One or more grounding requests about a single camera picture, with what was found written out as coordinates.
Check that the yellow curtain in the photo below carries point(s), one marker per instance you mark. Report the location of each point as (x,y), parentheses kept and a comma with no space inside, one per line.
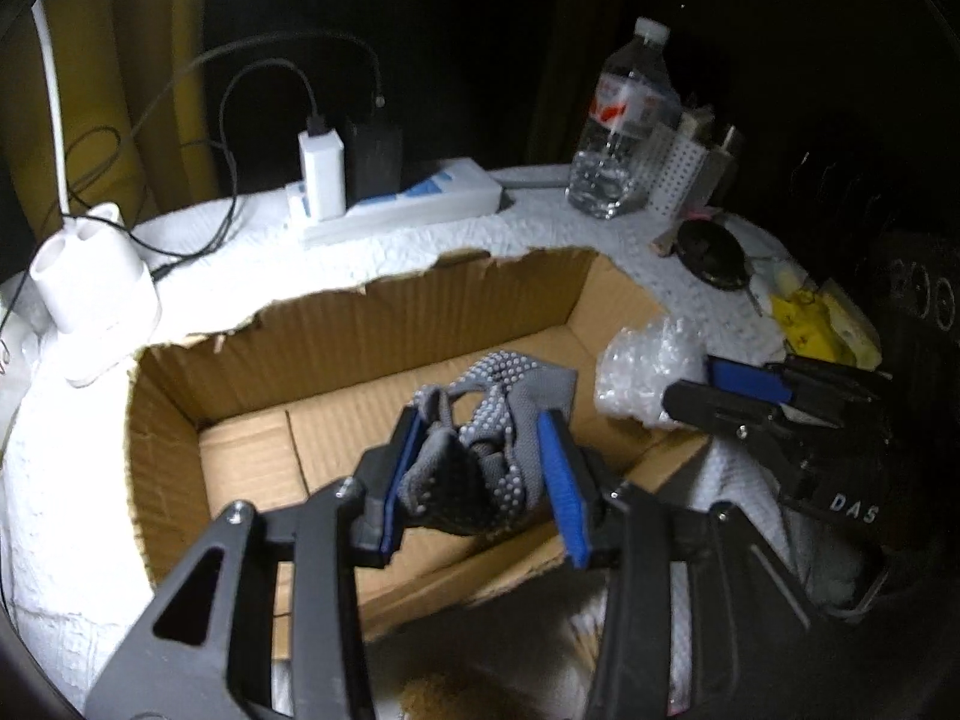
(172,15)

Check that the white power strip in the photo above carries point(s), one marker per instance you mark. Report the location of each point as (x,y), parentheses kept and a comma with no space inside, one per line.
(420,202)

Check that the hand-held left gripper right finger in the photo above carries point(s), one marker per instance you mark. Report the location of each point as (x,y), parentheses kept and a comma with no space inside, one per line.
(562,487)

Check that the clear plastic water bottle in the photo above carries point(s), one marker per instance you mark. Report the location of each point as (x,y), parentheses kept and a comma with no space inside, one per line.
(619,135)

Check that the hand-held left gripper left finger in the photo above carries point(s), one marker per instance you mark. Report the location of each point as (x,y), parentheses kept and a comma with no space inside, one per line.
(397,481)

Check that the grey dotted work glove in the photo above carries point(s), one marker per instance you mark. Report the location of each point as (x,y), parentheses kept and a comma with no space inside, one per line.
(495,420)

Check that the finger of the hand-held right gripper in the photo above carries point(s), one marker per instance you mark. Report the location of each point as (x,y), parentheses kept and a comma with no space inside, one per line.
(712,405)
(746,381)

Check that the dark device with round holes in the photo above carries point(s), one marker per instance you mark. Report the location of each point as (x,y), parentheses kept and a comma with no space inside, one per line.
(919,289)

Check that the white charger plug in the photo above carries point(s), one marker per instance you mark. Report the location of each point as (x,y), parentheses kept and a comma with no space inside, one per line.
(322,172)

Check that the white perforated basket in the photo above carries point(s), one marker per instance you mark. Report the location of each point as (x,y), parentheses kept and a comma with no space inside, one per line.
(679,165)

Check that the black charger plug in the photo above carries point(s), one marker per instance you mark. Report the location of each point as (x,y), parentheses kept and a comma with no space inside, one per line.
(373,157)

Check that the white desk lamp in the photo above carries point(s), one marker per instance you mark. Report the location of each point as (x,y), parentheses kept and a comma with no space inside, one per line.
(94,277)

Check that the clear bubble wrap bag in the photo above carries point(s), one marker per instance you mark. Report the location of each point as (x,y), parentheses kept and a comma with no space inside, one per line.
(645,367)

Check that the torn cardboard box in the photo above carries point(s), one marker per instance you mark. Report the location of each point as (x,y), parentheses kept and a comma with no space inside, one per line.
(360,330)

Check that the pale yellow packet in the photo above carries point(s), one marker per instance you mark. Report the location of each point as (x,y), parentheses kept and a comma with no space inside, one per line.
(855,330)

